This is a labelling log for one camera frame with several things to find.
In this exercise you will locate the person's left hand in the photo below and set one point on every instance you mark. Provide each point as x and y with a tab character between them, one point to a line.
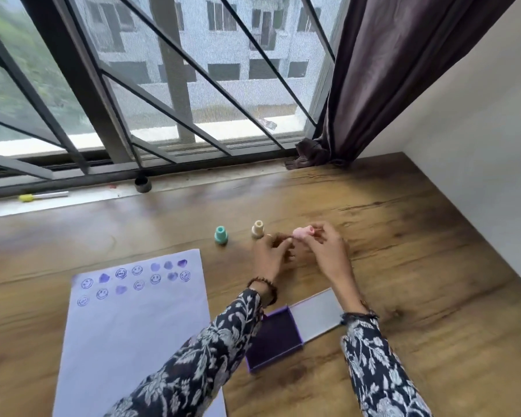
268	260

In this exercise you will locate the person's right hand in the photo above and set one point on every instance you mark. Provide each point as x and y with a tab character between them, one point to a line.
325	256

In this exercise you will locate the person's right thumb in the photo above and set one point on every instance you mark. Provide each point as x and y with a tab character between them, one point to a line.
301	249

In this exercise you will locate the person's left fingers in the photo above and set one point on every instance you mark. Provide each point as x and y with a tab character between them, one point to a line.
282	245

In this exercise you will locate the pink toy stamp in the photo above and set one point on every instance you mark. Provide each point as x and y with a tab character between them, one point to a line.
303	232

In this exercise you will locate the person's left forearm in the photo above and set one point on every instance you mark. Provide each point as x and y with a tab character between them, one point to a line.
208	356

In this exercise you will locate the person's right forearm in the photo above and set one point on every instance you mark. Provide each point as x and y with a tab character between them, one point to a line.
373	356

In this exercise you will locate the beige toy stamp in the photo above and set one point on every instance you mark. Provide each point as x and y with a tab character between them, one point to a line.
257	229

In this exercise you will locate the teal toy stamp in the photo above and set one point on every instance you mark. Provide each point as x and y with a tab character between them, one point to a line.
220	235

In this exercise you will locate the purple ink pad case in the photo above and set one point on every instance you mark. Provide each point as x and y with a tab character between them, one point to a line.
293	327

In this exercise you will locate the black thread wristband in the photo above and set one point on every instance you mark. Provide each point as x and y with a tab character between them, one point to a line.
358	316

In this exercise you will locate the black round cap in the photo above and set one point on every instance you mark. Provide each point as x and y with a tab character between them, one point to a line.
142	184

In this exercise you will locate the white stamped paper sheet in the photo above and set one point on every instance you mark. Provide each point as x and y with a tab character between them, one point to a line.
132	334

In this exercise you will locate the dark purple curtain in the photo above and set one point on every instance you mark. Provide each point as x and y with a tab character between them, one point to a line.
390	73

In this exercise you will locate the black metal window grille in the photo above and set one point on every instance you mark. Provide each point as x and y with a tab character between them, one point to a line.
147	82

